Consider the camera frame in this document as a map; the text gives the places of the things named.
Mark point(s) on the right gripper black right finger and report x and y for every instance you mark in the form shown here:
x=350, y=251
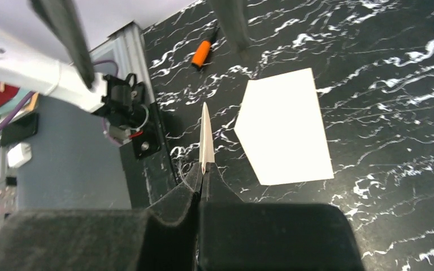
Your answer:
x=235, y=235

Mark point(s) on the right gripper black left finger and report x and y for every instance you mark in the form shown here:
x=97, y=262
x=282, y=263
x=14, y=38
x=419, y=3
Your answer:
x=159, y=237

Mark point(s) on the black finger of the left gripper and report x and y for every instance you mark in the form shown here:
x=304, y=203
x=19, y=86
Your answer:
x=232, y=19
x=62, y=18

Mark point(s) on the beige paper letter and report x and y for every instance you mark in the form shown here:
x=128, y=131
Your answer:
x=206, y=145

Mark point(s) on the cream paper envelope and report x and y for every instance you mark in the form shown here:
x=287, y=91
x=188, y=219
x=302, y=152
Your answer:
x=280, y=128

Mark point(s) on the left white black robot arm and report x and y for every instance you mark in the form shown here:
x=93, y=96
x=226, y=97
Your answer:
x=120, y=111

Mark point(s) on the orange handled screwdriver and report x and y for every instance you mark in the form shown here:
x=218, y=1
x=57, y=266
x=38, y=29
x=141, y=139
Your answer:
x=203, y=49

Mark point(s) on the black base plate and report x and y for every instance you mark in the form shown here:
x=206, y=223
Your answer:
x=147, y=163

